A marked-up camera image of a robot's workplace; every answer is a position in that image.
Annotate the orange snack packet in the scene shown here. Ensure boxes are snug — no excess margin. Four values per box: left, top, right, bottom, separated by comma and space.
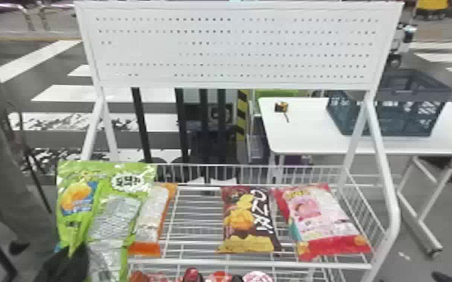
128, 181, 179, 260

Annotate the brown snack packet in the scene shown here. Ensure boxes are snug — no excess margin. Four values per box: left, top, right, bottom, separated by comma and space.
216, 184, 283, 254

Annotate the green snack packet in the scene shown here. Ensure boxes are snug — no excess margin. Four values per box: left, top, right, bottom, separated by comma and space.
54, 159, 158, 282

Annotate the white wire rack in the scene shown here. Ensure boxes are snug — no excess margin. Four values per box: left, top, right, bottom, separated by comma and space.
73, 0, 405, 282

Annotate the red snack packet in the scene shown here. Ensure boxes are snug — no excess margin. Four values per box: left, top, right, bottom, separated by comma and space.
273, 182, 373, 263

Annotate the striped post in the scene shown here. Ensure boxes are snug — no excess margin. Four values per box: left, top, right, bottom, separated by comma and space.
236, 88, 251, 143

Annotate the blue crate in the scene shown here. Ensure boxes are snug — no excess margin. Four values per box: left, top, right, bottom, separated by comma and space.
325, 68, 452, 138

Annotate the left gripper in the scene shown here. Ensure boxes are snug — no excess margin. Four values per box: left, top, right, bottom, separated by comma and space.
34, 243, 92, 282

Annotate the white side table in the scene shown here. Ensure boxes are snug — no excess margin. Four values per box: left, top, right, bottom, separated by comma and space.
257, 95, 452, 258

